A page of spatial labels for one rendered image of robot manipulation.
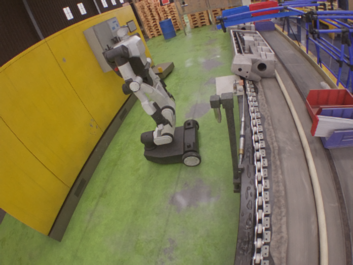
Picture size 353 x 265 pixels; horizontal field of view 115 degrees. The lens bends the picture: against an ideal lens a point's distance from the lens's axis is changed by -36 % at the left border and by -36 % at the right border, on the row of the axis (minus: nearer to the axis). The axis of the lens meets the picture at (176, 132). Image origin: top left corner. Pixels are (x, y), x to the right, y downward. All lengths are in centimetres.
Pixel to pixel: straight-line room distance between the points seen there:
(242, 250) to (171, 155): 138
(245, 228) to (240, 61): 119
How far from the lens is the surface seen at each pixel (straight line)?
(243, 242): 77
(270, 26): 332
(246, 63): 148
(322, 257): 83
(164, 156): 191
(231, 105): 56
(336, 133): 100
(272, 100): 136
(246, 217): 80
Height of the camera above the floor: 153
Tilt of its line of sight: 40 degrees down
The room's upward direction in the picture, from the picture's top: 23 degrees counter-clockwise
